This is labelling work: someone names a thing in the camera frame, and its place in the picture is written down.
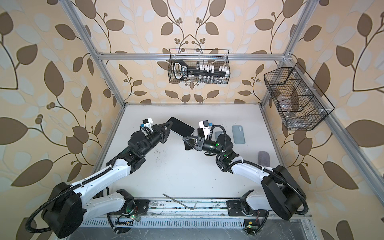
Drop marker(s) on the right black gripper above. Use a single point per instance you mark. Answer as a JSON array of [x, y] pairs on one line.
[[197, 146]]

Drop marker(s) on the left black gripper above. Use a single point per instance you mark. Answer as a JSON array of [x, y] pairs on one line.
[[162, 134]]

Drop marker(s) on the black phone front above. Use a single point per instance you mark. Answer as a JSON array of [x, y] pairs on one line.
[[180, 128]]

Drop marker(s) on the black phone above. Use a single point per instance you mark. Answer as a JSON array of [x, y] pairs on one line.
[[180, 128], [189, 145], [201, 133]]

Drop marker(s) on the pale blue phone case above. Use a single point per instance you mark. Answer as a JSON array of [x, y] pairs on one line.
[[217, 134], [238, 135]]

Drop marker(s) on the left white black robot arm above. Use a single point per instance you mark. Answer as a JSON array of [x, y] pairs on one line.
[[69, 206]]

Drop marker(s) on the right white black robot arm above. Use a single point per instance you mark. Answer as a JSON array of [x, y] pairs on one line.
[[282, 194]]

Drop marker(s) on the black socket holder tool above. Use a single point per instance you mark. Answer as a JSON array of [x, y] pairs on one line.
[[199, 72]]

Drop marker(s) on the metal hex key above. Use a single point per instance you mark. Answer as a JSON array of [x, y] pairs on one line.
[[181, 203]]

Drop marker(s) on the grey oval pad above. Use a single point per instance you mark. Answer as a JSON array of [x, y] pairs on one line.
[[264, 159]]

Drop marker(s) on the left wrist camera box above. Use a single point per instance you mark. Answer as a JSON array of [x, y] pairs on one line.
[[147, 122]]

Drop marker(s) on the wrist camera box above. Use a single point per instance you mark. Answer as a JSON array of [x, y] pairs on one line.
[[206, 125], [147, 122]]

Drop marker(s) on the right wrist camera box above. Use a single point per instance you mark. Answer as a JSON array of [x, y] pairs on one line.
[[206, 125]]

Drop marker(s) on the black wire basket back wall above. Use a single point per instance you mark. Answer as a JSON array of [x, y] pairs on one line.
[[216, 57]]

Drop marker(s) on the black wire basket wall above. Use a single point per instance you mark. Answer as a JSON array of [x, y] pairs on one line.
[[300, 102], [216, 57]]

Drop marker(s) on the black wire basket right wall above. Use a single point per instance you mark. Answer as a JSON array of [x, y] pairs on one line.
[[300, 102]]

